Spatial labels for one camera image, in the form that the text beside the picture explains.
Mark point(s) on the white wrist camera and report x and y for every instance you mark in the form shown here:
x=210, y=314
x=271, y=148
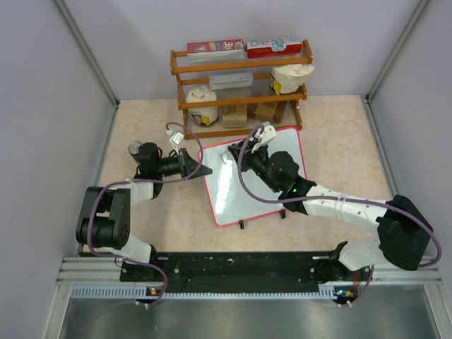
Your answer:
x=175, y=137
x=263, y=136

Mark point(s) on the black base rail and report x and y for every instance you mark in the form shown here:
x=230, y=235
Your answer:
x=243, y=272

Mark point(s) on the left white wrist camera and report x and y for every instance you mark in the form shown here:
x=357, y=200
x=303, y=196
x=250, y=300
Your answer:
x=175, y=137

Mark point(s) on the red white box right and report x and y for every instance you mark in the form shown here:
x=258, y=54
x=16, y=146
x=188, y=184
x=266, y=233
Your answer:
x=273, y=47

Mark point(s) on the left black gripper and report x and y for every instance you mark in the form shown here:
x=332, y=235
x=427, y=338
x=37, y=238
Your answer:
x=188, y=165

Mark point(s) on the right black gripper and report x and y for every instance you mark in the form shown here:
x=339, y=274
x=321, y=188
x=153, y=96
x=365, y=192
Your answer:
x=247, y=156

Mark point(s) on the silver foil box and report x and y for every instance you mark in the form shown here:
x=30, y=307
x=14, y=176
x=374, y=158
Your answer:
x=231, y=80

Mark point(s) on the grey slotted cable duct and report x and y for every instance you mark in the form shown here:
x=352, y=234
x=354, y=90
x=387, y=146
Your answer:
x=143, y=292

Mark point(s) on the white marker pen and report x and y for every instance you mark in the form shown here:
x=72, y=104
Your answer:
x=227, y=158

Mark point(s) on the red toothpaste box left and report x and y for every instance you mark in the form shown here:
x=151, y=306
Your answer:
x=218, y=46

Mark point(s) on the white paper bag right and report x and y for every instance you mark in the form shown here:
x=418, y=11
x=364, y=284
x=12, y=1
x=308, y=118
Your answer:
x=288, y=78

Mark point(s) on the black yellow can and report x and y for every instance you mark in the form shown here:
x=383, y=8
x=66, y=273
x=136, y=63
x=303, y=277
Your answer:
x=134, y=148

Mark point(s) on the pink framed whiteboard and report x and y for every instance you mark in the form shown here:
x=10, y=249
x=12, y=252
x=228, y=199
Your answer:
x=229, y=203

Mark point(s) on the brown cleaning pad pack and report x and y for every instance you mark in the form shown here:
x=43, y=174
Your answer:
x=270, y=111

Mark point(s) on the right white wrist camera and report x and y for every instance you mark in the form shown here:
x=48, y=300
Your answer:
x=263, y=136

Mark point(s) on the wooden three tier shelf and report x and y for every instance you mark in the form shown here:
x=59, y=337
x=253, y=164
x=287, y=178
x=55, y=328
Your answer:
x=190, y=77

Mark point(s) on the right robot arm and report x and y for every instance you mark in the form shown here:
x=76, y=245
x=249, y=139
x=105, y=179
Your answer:
x=399, y=234

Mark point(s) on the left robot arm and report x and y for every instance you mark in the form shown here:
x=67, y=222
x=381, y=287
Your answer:
x=105, y=216

